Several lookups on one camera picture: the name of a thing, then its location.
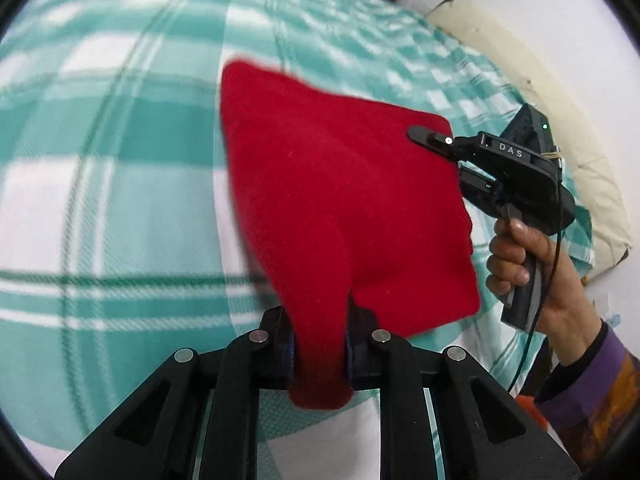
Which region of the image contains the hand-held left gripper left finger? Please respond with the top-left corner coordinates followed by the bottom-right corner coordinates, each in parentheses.
top-left (54, 306), bottom-right (301, 480)

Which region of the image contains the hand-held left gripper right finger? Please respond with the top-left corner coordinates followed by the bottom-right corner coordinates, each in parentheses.
top-left (345, 295), bottom-right (583, 480)

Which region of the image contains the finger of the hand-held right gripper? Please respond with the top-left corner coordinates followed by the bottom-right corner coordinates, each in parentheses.
top-left (407, 126), bottom-right (481, 162)
top-left (459, 167), bottom-right (501, 211)

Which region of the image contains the red knitted sweater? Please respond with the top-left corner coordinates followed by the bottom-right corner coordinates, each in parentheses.
top-left (220, 60), bottom-right (482, 411)

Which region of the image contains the person's right forearm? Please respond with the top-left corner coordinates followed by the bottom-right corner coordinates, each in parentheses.
top-left (534, 319), bottom-right (636, 476)

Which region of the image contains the person's right hand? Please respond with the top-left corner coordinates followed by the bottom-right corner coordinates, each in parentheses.
top-left (486, 219), bottom-right (603, 365)

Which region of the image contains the cream headboard cushion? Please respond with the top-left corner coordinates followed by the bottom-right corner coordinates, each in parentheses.
top-left (426, 0), bottom-right (632, 276)

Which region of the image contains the teal plaid bed sheet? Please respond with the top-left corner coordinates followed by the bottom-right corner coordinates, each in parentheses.
top-left (0, 0), bottom-right (596, 480)

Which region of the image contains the thin black cable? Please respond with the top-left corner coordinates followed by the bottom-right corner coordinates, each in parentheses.
top-left (507, 152), bottom-right (563, 392)

